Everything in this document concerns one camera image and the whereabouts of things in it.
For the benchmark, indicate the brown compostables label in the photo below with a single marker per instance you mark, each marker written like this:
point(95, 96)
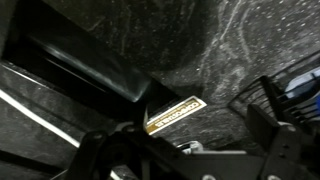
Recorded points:
point(175, 115)

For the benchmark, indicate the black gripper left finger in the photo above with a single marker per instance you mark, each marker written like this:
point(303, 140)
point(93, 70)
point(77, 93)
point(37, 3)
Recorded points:
point(130, 156)

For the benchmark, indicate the black countertop bin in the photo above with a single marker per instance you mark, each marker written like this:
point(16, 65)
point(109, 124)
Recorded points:
point(83, 70)

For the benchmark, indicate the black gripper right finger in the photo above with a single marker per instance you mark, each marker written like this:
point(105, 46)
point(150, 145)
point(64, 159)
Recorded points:
point(276, 146)

